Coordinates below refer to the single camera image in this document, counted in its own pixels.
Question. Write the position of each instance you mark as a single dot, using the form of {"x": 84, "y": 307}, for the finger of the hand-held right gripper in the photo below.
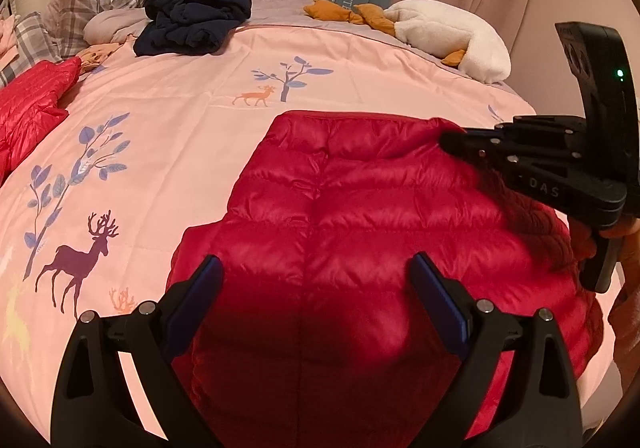
{"x": 467, "y": 143}
{"x": 545, "y": 124}

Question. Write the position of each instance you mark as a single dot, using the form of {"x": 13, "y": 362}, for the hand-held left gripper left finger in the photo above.
{"x": 200, "y": 293}

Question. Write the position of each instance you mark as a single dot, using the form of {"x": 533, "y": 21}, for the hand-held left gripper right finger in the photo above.
{"x": 440, "y": 298}

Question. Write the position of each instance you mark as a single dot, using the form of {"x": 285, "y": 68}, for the red down jacket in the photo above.
{"x": 350, "y": 228}
{"x": 30, "y": 103}

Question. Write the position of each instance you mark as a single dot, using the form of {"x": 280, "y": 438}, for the person's right forearm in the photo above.
{"x": 627, "y": 328}

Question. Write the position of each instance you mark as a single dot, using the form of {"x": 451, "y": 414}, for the person's right hand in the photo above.
{"x": 625, "y": 228}

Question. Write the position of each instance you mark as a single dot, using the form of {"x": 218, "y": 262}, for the white plush goose toy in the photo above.
{"x": 450, "y": 28}

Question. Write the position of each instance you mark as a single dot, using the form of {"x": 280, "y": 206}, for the pink printed bedspread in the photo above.
{"x": 200, "y": 128}

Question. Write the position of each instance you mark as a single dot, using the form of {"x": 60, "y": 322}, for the small peach cloth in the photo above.
{"x": 97, "y": 56}

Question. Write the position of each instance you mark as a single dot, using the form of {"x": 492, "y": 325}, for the navy blue garment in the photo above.
{"x": 190, "y": 18}

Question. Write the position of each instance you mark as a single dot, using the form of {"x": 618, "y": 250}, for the pink cloth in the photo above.
{"x": 7, "y": 36}

